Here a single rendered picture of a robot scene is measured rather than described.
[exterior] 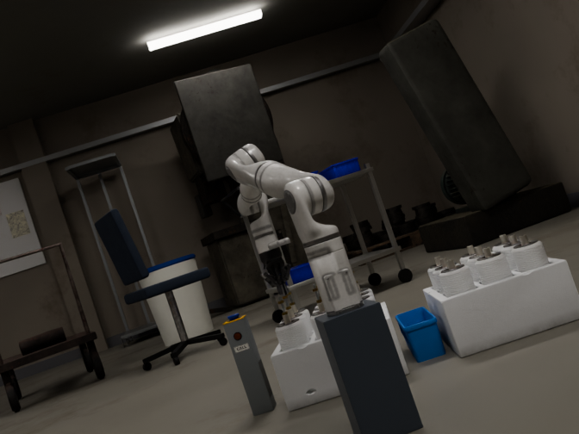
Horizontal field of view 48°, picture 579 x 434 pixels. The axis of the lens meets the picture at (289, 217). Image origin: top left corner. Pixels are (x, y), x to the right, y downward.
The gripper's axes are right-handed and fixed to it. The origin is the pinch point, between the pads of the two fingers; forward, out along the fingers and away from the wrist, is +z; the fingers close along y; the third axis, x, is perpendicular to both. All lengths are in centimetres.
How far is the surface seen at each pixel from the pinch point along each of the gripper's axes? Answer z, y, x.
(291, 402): 32.5, 18.4, 8.3
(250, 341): 11.7, 17.3, -3.3
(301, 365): 22.7, 14.0, 13.4
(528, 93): -69, -403, -82
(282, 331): 11.4, 13.4, 8.9
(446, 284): 14, -22, 48
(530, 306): 27, -33, 66
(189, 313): 13, -152, -301
